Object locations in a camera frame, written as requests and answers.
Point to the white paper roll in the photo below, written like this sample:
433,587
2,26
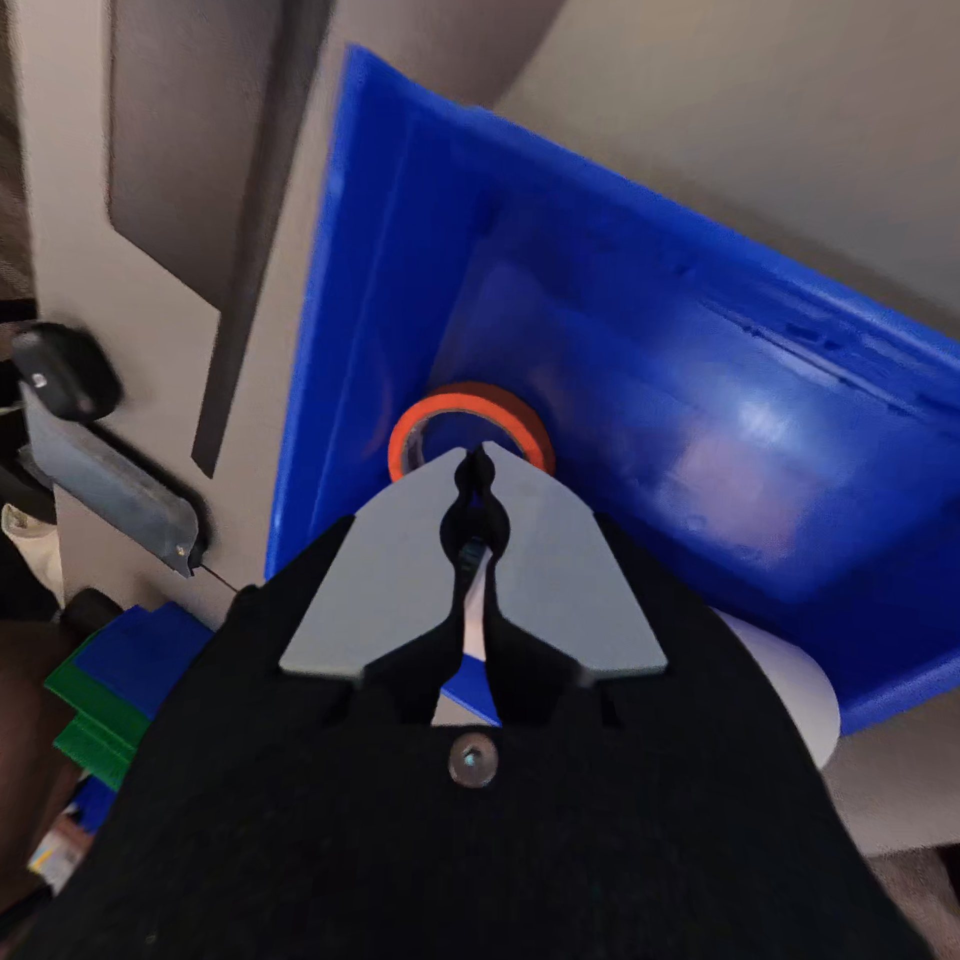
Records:
795,675

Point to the white cloth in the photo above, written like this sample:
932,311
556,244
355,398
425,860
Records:
26,540

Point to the large blue plastic bin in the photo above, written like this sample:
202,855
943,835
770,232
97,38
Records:
675,375

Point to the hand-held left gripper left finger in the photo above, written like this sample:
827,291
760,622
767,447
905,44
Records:
360,592

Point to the green plastic bin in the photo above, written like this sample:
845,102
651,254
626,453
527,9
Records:
94,697

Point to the black rounded knob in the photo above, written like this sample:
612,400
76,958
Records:
71,367

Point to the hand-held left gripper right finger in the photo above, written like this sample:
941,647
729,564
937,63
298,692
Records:
577,592

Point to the orange tape roll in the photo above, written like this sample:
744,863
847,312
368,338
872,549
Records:
480,397

